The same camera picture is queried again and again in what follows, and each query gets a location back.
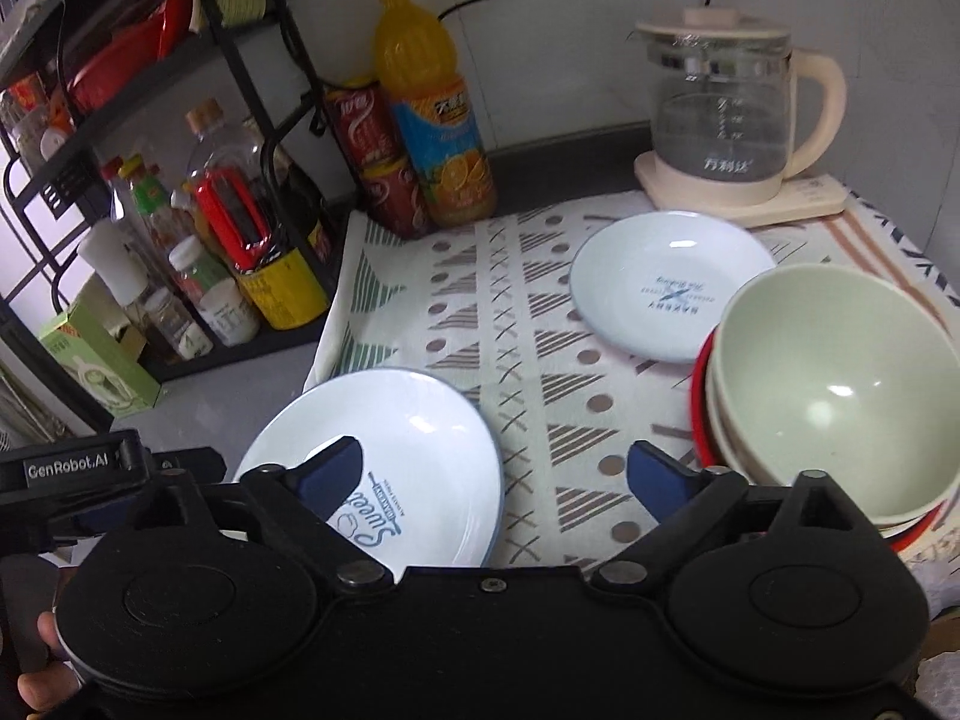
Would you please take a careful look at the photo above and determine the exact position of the black metal shelf rack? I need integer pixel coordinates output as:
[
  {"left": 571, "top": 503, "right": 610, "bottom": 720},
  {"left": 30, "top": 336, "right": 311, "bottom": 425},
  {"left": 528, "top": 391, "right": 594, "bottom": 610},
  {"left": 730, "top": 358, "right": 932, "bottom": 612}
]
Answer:
[{"left": 0, "top": 0, "right": 355, "bottom": 383}]

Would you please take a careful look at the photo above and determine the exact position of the white plate with grey print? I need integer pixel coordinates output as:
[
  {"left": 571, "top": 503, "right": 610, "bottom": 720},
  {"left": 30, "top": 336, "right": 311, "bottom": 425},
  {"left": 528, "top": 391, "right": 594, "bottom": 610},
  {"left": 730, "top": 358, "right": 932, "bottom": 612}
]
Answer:
[{"left": 568, "top": 211, "right": 778, "bottom": 365}]

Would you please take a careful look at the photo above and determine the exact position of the red drink can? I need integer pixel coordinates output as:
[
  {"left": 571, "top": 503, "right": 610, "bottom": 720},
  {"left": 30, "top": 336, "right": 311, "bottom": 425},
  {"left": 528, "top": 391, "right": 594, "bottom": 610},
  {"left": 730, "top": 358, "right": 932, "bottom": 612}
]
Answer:
[
  {"left": 324, "top": 77, "right": 406, "bottom": 166},
  {"left": 360, "top": 154, "right": 437, "bottom": 239}
]

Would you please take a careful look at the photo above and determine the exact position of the white plate with blue lettering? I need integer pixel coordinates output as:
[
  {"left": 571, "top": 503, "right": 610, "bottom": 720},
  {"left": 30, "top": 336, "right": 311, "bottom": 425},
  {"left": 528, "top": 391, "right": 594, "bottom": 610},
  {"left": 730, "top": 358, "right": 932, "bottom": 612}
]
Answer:
[{"left": 234, "top": 367, "right": 505, "bottom": 569}]

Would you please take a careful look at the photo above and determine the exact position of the green carton box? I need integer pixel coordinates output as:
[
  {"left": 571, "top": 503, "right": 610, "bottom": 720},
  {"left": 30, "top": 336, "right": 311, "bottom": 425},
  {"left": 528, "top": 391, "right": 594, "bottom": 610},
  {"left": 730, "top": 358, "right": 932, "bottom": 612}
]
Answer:
[{"left": 37, "top": 289, "right": 163, "bottom": 418}]

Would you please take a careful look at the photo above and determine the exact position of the red and black bowl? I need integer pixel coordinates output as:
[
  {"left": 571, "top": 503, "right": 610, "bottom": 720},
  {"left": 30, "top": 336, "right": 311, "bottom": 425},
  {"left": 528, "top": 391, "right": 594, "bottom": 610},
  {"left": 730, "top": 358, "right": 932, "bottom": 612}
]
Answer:
[{"left": 688, "top": 326, "right": 947, "bottom": 545}]

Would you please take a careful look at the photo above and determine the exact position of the small jar with white lid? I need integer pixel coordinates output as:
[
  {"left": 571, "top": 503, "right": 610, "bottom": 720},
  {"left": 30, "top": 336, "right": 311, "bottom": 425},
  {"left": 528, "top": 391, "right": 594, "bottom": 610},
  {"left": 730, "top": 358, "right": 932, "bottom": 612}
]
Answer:
[{"left": 169, "top": 235, "right": 230, "bottom": 293}]

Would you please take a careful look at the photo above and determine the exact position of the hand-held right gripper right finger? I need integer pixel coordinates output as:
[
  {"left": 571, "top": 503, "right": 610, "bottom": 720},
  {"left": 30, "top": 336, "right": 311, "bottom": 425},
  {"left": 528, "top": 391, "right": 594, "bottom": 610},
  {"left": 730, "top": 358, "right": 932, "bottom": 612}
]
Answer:
[{"left": 591, "top": 441, "right": 875, "bottom": 601}]

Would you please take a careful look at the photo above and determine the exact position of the red plastic bag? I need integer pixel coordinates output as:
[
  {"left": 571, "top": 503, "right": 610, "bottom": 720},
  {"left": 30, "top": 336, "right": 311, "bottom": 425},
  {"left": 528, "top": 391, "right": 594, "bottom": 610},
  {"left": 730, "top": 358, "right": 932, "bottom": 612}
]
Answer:
[{"left": 66, "top": 0, "right": 197, "bottom": 115}]

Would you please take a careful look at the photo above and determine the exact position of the small glass spice jar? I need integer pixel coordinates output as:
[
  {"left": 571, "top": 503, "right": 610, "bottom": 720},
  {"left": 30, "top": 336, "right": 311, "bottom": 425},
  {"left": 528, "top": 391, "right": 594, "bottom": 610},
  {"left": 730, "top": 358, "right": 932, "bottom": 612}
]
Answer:
[{"left": 142, "top": 289, "right": 215, "bottom": 361}]

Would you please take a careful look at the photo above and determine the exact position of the clear bottle with red cap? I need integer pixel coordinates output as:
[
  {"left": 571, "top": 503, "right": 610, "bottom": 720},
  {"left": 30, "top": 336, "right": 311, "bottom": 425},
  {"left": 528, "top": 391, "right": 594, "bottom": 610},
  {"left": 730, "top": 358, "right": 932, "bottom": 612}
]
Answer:
[{"left": 101, "top": 157, "right": 151, "bottom": 241}]

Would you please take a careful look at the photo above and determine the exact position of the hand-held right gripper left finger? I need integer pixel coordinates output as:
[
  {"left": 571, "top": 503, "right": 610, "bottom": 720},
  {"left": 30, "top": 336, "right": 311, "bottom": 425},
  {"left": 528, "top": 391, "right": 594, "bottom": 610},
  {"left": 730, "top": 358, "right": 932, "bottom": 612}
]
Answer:
[{"left": 105, "top": 435, "right": 393, "bottom": 601}]

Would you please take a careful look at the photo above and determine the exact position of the oil bottle with red handle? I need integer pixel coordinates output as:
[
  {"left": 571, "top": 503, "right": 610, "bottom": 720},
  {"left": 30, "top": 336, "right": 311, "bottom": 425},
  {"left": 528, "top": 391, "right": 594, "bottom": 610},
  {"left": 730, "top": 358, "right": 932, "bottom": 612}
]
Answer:
[{"left": 186, "top": 101, "right": 332, "bottom": 332}]

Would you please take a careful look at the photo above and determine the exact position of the person's left hand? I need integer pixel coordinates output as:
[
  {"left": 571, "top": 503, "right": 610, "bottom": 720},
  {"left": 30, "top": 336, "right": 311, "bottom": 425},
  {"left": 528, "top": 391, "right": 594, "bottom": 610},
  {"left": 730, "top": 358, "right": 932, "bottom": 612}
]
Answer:
[{"left": 16, "top": 610, "right": 85, "bottom": 715}]

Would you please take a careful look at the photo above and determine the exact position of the white plastic bottle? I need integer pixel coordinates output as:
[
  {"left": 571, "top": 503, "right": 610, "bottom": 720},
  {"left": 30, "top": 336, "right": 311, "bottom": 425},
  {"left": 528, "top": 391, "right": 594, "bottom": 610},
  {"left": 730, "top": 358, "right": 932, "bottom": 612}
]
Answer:
[{"left": 77, "top": 221, "right": 151, "bottom": 302}]

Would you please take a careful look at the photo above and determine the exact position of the glass kettle with cream handle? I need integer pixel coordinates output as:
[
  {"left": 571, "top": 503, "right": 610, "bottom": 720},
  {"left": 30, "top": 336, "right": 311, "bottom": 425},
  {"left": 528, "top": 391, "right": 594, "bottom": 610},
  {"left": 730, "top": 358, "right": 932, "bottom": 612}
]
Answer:
[{"left": 628, "top": 7, "right": 847, "bottom": 203}]

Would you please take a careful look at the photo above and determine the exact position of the orange juice bottle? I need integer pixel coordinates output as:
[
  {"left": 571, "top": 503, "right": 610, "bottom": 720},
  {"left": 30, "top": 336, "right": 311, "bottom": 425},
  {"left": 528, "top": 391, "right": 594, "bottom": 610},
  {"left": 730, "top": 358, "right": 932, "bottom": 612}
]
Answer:
[{"left": 373, "top": 0, "right": 498, "bottom": 227}]

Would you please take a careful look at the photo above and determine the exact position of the patterned fringed table mat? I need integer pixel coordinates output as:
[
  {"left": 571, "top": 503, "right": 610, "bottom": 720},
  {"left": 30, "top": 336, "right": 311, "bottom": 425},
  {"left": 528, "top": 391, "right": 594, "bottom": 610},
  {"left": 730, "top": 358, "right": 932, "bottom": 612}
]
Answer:
[{"left": 311, "top": 184, "right": 960, "bottom": 590}]

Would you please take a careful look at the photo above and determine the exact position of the cream kettle base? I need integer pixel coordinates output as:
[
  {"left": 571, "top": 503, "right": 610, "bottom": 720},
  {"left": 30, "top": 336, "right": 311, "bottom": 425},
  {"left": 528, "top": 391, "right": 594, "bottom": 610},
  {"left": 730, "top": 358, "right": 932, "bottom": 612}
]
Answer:
[{"left": 634, "top": 150, "right": 856, "bottom": 230}]

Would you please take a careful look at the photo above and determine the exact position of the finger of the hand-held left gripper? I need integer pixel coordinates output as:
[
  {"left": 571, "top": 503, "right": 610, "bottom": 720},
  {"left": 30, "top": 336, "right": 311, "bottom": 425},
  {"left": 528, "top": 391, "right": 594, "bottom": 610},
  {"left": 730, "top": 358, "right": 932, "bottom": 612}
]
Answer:
[{"left": 146, "top": 446, "right": 227, "bottom": 488}]

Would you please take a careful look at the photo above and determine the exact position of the white pill jar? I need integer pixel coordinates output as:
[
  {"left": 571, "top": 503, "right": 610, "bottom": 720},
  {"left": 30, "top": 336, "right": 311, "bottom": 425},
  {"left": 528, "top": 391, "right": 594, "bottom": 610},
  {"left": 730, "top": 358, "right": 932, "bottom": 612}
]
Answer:
[{"left": 199, "top": 277, "right": 260, "bottom": 347}]

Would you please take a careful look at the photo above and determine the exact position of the pale green bowl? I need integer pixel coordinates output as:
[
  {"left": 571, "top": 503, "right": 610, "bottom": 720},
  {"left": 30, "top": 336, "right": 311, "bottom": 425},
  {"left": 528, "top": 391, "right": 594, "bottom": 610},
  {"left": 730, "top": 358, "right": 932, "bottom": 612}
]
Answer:
[
  {"left": 705, "top": 330, "right": 950, "bottom": 530},
  {"left": 712, "top": 264, "right": 960, "bottom": 515}
]

